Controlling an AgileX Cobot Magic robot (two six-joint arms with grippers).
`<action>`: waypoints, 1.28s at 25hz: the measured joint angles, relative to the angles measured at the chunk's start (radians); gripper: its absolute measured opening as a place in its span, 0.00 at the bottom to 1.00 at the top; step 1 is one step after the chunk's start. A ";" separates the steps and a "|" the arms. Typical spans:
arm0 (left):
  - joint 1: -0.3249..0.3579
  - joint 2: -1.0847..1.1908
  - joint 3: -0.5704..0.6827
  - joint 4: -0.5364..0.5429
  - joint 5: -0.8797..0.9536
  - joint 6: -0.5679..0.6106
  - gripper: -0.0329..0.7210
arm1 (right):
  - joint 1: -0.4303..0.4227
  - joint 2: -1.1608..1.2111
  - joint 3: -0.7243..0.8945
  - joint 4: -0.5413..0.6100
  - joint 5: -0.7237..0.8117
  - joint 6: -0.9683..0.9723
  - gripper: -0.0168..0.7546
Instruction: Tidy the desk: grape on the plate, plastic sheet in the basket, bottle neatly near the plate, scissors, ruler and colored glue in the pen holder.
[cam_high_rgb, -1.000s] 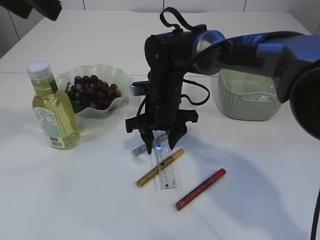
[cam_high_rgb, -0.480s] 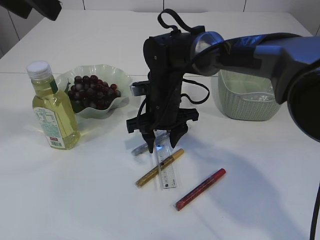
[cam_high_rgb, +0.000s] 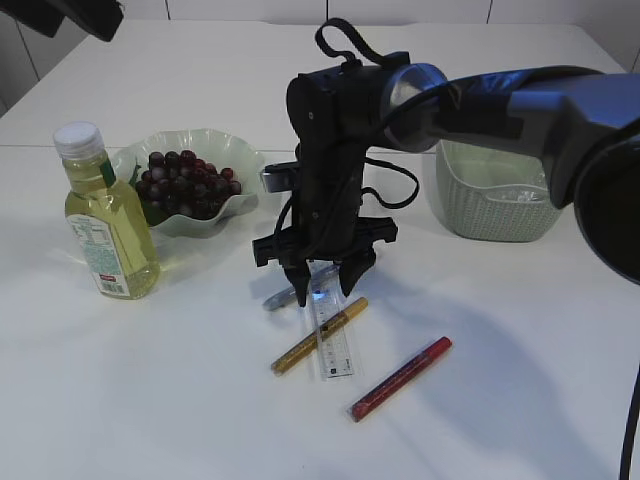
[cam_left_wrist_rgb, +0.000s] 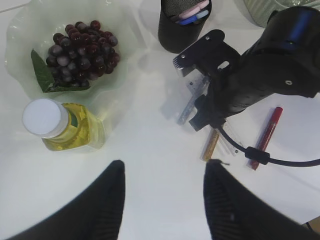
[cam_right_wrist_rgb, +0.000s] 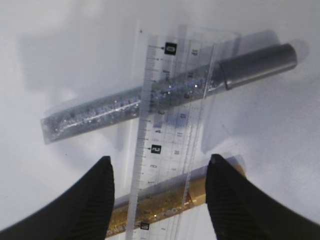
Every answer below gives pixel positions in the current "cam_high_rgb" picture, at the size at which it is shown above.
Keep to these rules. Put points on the light green wavy plate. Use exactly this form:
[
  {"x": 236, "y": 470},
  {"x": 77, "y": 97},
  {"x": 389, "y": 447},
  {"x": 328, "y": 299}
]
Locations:
[{"x": 219, "y": 148}]

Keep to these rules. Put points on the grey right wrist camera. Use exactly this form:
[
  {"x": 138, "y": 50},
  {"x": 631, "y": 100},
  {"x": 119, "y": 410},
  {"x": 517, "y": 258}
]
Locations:
[{"x": 280, "y": 177}]

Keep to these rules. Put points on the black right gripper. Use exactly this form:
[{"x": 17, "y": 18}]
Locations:
[{"x": 351, "y": 245}]

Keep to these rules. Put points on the clear plastic ruler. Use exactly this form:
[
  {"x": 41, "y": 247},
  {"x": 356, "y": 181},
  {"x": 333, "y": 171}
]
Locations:
[{"x": 324, "y": 300}]

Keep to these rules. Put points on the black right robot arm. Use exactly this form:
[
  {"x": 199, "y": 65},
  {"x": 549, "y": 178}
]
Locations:
[{"x": 582, "y": 125}]

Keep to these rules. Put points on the yellow tea plastic bottle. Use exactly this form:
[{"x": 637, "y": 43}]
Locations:
[{"x": 106, "y": 216}]

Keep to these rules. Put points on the gold glitter marker pen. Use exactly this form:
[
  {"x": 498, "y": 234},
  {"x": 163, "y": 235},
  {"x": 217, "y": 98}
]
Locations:
[{"x": 326, "y": 330}]

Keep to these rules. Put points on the light green woven basket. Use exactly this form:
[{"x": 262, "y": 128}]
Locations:
[{"x": 465, "y": 174}]

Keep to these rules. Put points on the purple red grape bunch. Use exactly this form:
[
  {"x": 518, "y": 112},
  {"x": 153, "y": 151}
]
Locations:
[{"x": 181, "y": 183}]

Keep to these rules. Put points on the red glitter marker pen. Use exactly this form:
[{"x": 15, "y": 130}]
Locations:
[{"x": 399, "y": 378}]

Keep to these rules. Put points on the silver glitter marker pen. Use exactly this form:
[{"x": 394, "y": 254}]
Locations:
[{"x": 288, "y": 295}]

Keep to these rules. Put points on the clear plastic sheet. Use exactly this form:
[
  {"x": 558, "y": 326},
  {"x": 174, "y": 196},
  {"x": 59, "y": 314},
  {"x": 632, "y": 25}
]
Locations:
[{"x": 519, "y": 194}]

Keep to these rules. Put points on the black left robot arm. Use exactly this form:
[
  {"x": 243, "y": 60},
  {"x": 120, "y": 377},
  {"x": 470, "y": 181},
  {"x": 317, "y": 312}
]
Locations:
[{"x": 99, "y": 18}]

